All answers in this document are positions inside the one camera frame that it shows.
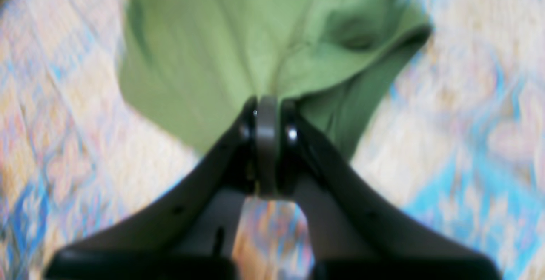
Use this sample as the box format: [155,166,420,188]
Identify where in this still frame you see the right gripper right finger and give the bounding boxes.
[279,101,500,280]

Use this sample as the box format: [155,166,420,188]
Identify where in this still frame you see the green t-shirt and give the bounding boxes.
[118,0,432,160]

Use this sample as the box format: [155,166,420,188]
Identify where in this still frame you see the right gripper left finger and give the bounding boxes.
[45,97,258,280]

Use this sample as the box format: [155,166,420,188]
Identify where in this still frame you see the patterned tablecloth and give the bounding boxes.
[0,0,544,280]

